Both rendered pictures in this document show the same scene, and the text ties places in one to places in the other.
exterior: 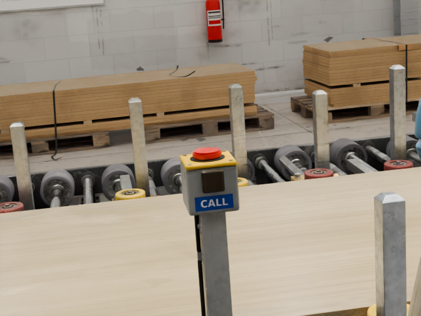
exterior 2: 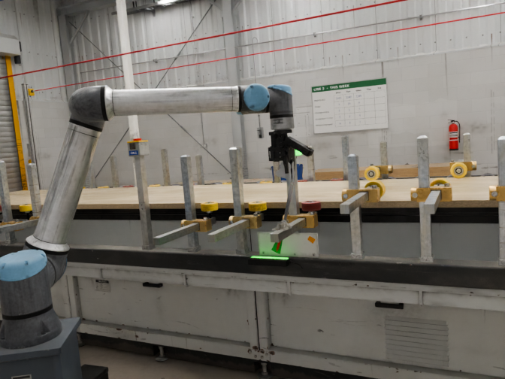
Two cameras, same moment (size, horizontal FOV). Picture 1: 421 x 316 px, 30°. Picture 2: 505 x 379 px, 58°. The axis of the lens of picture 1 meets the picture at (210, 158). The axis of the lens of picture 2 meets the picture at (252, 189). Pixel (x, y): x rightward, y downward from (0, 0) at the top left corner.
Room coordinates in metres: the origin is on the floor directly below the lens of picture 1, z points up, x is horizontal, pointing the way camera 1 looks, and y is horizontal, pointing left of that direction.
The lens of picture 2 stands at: (-0.46, -1.64, 1.19)
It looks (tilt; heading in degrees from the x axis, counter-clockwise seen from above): 6 degrees down; 34
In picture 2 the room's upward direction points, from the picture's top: 4 degrees counter-clockwise
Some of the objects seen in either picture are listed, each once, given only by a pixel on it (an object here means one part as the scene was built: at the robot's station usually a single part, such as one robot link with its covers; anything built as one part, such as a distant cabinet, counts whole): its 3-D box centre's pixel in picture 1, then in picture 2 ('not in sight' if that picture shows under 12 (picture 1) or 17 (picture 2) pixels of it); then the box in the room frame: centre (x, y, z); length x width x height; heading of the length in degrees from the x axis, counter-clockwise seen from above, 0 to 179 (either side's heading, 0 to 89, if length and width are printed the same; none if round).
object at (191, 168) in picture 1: (209, 184); (138, 149); (1.05, 0.00, 1.18); 0.07 x 0.07 x 0.08; 8
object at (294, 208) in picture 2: not in sight; (293, 203); (1.15, -0.75, 0.92); 0.04 x 0.04 x 0.48; 8
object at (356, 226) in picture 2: not in sight; (355, 216); (1.19, -1.00, 0.86); 0.04 x 0.04 x 0.48; 8
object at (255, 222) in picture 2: not in sight; (245, 221); (1.12, -0.52, 0.84); 0.14 x 0.06 x 0.05; 98
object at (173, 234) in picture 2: not in sight; (187, 230); (0.99, -0.31, 0.82); 0.44 x 0.03 x 0.04; 8
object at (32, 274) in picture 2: not in sight; (25, 280); (0.33, -0.19, 0.79); 0.17 x 0.15 x 0.18; 42
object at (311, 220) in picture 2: not in sight; (300, 220); (1.16, -0.77, 0.85); 0.14 x 0.06 x 0.05; 98
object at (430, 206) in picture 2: not in sight; (435, 195); (1.16, -1.29, 0.95); 0.50 x 0.04 x 0.04; 8
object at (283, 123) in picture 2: not in sight; (282, 124); (1.07, -0.76, 1.23); 0.10 x 0.09 x 0.05; 8
